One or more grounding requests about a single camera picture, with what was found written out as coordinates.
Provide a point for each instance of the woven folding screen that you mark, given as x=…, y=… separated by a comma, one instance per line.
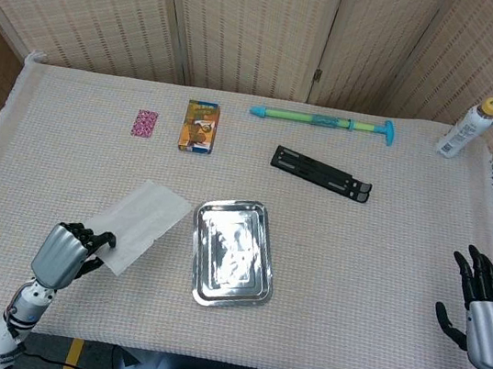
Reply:
x=252, y=23

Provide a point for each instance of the pink patterned card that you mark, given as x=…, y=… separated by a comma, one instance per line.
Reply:
x=144, y=123

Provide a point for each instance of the white sheet of paper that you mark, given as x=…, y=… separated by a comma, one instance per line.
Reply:
x=143, y=220

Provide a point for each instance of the orange card box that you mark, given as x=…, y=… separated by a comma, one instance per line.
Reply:
x=199, y=128

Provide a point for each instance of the white bottle with yellow cap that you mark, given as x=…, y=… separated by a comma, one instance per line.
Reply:
x=460, y=133

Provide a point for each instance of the green and blue water pump toy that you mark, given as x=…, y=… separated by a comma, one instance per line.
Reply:
x=294, y=116

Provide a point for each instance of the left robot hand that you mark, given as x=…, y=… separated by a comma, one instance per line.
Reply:
x=57, y=254

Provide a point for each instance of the beige woven tablecloth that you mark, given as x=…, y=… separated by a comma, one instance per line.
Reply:
x=353, y=279

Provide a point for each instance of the black folding laptop stand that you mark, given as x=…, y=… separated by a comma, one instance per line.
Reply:
x=309, y=168

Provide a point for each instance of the silver metal tray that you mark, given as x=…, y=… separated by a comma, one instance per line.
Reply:
x=231, y=256

